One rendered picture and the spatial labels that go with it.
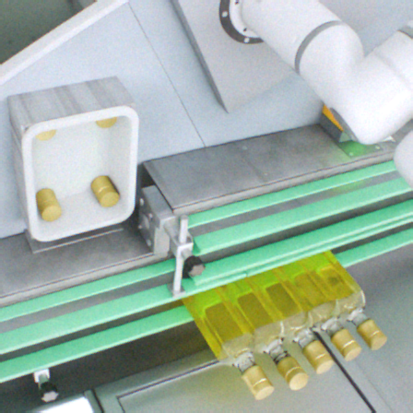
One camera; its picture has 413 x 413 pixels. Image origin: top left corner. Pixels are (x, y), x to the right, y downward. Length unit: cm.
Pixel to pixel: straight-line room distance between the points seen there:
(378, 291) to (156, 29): 77
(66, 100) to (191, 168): 28
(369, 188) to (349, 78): 43
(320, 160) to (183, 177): 26
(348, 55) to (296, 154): 40
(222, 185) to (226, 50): 23
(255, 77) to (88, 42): 29
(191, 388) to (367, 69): 64
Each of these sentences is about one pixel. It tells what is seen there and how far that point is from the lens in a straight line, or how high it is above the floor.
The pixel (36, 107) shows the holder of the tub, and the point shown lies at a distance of 93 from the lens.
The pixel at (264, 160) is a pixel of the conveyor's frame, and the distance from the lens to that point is 116.
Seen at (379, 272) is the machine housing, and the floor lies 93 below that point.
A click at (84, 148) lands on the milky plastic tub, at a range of 103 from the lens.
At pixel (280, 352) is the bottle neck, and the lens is 105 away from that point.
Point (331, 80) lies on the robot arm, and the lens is 81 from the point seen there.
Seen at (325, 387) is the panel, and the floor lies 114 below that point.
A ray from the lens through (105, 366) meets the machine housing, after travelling 121.
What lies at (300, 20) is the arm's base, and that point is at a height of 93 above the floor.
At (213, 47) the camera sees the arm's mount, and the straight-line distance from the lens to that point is 100.
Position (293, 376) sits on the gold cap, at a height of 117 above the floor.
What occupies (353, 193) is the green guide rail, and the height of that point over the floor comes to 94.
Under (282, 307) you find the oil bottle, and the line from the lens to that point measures 109.
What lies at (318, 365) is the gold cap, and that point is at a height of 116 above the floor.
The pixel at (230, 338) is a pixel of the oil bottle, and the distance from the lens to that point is 104.
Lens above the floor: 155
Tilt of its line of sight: 38 degrees down
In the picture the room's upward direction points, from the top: 145 degrees clockwise
